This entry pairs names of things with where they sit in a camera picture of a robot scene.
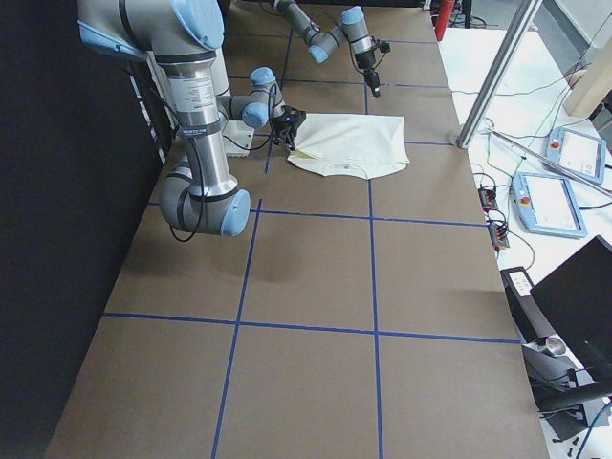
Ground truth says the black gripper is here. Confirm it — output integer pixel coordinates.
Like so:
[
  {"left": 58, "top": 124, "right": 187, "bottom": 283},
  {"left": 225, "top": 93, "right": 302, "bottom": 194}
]
[
  {"left": 355, "top": 49, "right": 381, "bottom": 98},
  {"left": 273, "top": 106, "right": 307, "bottom": 151}
]

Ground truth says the cream long-sleeve printed shirt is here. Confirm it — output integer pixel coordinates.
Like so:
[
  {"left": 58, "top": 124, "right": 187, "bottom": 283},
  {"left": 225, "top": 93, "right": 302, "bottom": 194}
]
[{"left": 288, "top": 113, "right": 409, "bottom": 180}]

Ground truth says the red cylinder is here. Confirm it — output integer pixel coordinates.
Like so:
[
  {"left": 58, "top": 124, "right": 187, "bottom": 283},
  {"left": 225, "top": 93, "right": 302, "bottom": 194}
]
[{"left": 434, "top": 0, "right": 455, "bottom": 42}]

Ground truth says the far orange black adapter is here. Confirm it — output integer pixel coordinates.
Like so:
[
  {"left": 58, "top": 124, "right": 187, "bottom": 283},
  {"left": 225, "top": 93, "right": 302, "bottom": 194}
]
[{"left": 477, "top": 186, "right": 499, "bottom": 212}]

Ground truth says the orange black adapter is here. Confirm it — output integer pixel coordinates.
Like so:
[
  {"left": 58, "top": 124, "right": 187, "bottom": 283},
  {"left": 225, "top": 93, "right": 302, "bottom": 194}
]
[
  {"left": 488, "top": 220, "right": 510, "bottom": 252},
  {"left": 477, "top": 186, "right": 499, "bottom": 212}
]

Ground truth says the near orange black adapter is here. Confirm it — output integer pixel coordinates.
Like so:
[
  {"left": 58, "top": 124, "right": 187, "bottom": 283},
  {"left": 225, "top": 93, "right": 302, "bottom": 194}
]
[{"left": 488, "top": 220, "right": 510, "bottom": 252}]

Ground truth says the near blue teach pendant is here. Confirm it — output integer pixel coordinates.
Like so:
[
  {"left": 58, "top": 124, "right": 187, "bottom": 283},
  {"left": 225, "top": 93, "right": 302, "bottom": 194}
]
[{"left": 511, "top": 172, "right": 587, "bottom": 239}]

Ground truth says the blue teach pendant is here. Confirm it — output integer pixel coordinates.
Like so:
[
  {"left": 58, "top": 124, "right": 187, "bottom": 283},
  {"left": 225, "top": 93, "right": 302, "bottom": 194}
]
[
  {"left": 511, "top": 172, "right": 587, "bottom": 239},
  {"left": 545, "top": 127, "right": 607, "bottom": 186}
]

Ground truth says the wooden board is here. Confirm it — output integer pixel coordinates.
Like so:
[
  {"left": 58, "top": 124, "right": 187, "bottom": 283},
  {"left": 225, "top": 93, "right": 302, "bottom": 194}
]
[{"left": 564, "top": 39, "right": 612, "bottom": 118}]

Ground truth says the far blue teach pendant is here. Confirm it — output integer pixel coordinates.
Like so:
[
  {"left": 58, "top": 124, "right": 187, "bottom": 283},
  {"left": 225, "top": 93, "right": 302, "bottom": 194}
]
[{"left": 545, "top": 127, "right": 607, "bottom": 186}]

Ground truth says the black box with white label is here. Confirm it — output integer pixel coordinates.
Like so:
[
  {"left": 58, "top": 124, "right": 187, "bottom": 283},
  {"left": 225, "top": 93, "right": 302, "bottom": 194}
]
[{"left": 500, "top": 267, "right": 557, "bottom": 343}]

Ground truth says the silver metal cup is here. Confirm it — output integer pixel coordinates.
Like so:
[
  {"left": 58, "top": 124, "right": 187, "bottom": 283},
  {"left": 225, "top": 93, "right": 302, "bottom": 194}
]
[{"left": 543, "top": 336, "right": 567, "bottom": 358}]

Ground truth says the black monitor on stand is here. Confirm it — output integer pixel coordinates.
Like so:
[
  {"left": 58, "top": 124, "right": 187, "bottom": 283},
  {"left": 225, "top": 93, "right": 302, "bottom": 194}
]
[{"left": 531, "top": 236, "right": 611, "bottom": 440}]

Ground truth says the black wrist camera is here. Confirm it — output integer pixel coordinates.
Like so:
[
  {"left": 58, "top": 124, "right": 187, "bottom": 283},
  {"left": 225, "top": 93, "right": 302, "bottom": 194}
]
[{"left": 371, "top": 36, "right": 391, "bottom": 54}]

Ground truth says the white camera mast with base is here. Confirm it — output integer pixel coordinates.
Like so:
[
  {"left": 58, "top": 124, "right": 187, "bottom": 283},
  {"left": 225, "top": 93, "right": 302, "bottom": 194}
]
[{"left": 142, "top": 0, "right": 254, "bottom": 158}]

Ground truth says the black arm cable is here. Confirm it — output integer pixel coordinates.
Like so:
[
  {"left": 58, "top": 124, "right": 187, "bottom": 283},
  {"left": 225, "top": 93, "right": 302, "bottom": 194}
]
[
  {"left": 257, "top": 0, "right": 386, "bottom": 76},
  {"left": 152, "top": 80, "right": 283, "bottom": 243}
]

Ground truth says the aluminium frame post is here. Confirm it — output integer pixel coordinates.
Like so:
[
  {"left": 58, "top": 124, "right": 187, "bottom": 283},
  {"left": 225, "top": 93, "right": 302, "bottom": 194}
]
[{"left": 456, "top": 0, "right": 543, "bottom": 149}]

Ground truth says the black pendant cable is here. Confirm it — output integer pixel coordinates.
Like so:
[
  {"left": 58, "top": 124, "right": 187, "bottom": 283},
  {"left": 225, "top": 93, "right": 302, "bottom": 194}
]
[{"left": 470, "top": 47, "right": 612, "bottom": 269}]

